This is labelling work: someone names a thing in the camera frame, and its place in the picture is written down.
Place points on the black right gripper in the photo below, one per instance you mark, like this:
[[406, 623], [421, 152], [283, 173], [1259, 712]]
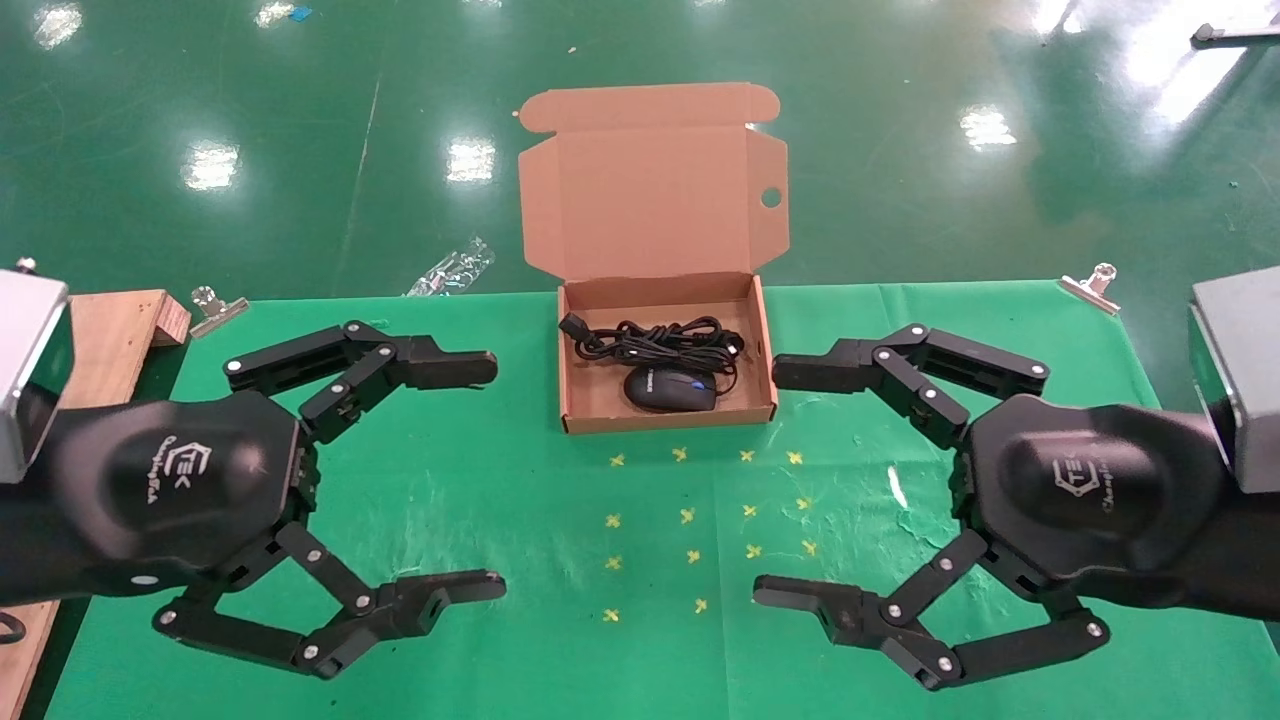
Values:
[[1100, 500]]

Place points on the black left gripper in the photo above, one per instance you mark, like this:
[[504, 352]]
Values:
[[150, 500]]

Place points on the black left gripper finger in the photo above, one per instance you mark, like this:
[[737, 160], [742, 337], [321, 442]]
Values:
[[440, 367]]

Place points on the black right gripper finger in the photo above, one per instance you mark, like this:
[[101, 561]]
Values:
[[830, 367]]

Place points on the open brown cardboard box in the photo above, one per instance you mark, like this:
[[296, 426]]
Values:
[[650, 200]]

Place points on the clear plastic wrapper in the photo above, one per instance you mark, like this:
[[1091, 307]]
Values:
[[450, 268]]

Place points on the green tablecloth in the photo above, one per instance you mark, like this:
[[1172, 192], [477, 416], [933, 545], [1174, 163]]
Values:
[[500, 480]]

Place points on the small white paper scrap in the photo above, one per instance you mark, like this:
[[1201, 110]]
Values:
[[897, 487]]

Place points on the silver metal binder clip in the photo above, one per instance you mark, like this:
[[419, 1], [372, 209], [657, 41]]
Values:
[[215, 312], [1090, 288]]

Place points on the brown wooden board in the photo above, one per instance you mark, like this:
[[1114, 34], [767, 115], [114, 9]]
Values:
[[120, 340]]

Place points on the small blue scrap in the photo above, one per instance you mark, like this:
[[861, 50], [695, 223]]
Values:
[[299, 12]]

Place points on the grey table foot bar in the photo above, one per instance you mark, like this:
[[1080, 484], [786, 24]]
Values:
[[1235, 33]]

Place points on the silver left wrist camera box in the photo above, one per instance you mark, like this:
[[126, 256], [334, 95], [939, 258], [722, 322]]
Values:
[[30, 360]]

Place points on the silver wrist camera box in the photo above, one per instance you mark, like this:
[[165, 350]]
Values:
[[30, 360], [1245, 370]]

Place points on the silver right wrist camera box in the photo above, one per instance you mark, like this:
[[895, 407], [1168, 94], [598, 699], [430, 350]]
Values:
[[1245, 370]]

